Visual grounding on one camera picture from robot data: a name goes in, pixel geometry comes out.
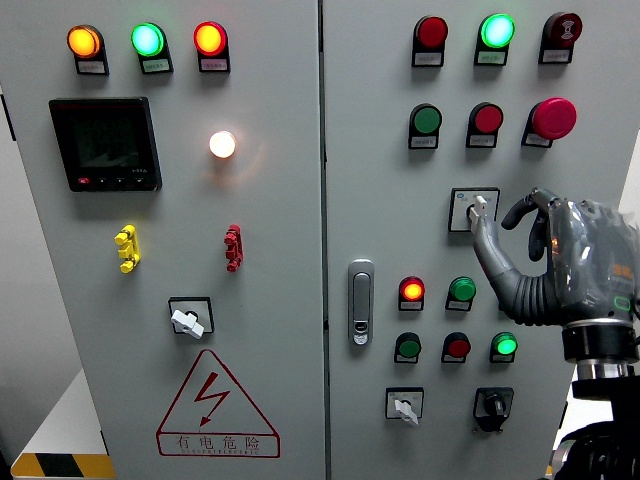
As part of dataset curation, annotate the small green lit button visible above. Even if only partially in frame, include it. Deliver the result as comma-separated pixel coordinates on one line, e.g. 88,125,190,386
490,331,519,357

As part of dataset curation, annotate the small green unlit lamp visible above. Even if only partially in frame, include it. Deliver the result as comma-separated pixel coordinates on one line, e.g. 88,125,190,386
447,275,478,303

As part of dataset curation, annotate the large red stop button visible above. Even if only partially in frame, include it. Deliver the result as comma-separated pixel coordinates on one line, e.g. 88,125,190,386
529,96,579,142

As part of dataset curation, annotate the small red push button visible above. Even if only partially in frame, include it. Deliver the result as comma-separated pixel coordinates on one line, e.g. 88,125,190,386
442,331,472,360

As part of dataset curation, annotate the large red push button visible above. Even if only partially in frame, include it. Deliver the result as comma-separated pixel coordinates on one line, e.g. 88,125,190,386
468,102,505,136

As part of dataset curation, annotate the small red lit lamp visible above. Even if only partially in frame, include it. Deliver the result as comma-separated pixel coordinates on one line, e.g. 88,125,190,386
398,275,426,302

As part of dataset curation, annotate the small green push button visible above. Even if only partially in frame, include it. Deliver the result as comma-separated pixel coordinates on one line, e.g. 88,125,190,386
394,332,423,360

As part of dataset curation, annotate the pale grey door with lock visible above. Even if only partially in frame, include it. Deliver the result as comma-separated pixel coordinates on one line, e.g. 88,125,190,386
322,0,640,480

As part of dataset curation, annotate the large green push button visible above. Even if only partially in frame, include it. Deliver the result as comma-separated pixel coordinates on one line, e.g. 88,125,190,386
408,103,444,137

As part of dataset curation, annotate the silver door lock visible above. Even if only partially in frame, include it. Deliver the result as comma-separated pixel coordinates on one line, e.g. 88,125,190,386
347,258,376,347

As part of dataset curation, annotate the dark red buzzer lamp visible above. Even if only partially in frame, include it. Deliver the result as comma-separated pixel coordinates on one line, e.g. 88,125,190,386
543,11,584,49

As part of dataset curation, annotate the large green lit lamp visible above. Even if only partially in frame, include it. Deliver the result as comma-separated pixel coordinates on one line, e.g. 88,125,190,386
130,22,166,58
478,12,517,50

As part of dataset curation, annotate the large red unlit lamp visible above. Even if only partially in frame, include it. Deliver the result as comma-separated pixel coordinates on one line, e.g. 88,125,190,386
413,15,450,50

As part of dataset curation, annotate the pale grey door with display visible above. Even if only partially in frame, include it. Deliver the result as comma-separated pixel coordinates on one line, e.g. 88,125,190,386
0,0,327,480

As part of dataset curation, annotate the white lit lamp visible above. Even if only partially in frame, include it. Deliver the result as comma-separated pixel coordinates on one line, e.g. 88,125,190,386
208,130,238,160

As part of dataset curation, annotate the red warning triangle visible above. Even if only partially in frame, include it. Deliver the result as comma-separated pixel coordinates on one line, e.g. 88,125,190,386
155,348,282,459

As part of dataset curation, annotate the large red lit lamp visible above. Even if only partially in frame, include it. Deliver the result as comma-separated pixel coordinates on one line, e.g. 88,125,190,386
192,21,229,57

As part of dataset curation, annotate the black display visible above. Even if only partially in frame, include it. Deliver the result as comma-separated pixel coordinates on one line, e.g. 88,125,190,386
47,96,164,194

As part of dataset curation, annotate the large yellow lit lamp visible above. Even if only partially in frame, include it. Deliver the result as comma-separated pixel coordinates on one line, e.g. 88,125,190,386
66,24,104,60

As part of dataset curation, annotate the black yellow striped tape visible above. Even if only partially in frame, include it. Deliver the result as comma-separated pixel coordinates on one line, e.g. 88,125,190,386
10,452,117,480

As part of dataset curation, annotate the black-handled turn switch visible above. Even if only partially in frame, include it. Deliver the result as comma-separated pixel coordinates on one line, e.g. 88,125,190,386
471,386,515,435

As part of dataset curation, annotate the small white-handled turn switch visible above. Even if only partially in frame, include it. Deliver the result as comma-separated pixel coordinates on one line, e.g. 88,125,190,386
384,386,426,428

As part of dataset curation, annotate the small red handle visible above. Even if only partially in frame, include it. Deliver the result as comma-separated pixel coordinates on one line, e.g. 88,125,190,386
223,223,245,274

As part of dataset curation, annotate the white-handled turn switch, plain plate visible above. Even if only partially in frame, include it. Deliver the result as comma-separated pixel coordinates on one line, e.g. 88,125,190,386
167,296,216,342

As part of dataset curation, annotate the small yellow handle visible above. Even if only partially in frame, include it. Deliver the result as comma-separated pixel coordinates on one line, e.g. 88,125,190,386
113,223,142,275

